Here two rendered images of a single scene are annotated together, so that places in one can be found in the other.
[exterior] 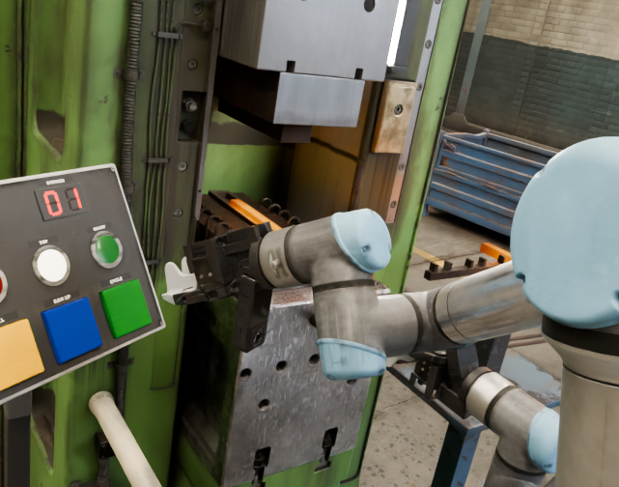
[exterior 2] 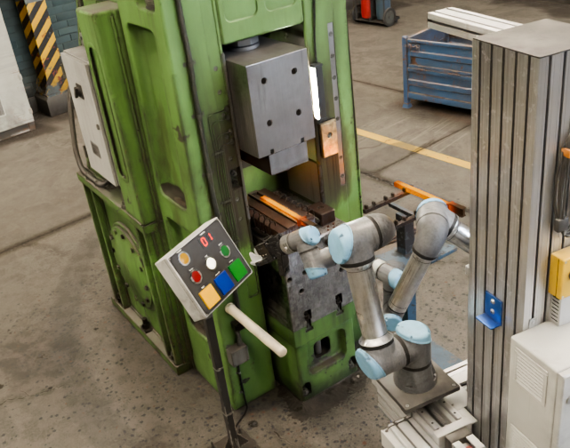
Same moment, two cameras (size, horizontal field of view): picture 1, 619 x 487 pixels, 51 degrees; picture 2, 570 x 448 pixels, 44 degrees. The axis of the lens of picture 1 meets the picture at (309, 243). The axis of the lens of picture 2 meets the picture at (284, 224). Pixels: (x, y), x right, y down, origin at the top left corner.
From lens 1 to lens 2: 188 cm
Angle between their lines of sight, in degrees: 10
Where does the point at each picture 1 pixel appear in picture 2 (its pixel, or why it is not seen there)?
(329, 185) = (307, 174)
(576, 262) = (336, 252)
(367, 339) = (318, 265)
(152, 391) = (250, 298)
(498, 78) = not seen: outside the picture
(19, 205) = (195, 246)
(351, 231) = (305, 235)
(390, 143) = (330, 150)
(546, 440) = (393, 279)
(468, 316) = not seen: hidden behind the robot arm
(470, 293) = not seen: hidden behind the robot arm
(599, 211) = (337, 244)
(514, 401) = (383, 268)
